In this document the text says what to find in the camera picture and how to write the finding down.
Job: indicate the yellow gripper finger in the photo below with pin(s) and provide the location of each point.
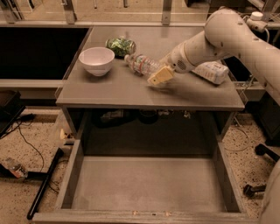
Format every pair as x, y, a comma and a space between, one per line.
164, 74

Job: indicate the open grey top drawer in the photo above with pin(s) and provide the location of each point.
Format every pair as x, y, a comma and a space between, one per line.
198, 188

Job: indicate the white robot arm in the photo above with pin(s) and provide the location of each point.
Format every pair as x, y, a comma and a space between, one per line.
227, 34

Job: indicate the black bar on floor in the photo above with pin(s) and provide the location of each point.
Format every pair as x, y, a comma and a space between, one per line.
46, 177

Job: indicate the white spiral-wrapped cable connector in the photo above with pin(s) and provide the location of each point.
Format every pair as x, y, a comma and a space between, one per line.
255, 22

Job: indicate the green crushed soda can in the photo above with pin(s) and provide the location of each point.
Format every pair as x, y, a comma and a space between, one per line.
121, 46

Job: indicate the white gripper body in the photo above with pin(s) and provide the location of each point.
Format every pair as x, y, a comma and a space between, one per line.
178, 60

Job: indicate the white labelled drink bottle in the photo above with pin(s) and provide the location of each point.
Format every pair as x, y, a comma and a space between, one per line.
212, 71

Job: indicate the small device on floor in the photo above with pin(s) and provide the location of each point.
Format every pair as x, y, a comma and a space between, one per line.
12, 168

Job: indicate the grey cabinet with top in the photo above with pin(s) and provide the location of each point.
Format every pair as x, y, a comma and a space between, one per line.
189, 113

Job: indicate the clear plastic water bottle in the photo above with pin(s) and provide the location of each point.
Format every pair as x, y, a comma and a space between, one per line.
142, 64

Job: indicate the white ceramic bowl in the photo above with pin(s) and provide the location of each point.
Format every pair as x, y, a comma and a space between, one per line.
97, 60

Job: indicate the black box at left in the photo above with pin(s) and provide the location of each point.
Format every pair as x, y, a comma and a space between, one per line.
11, 108

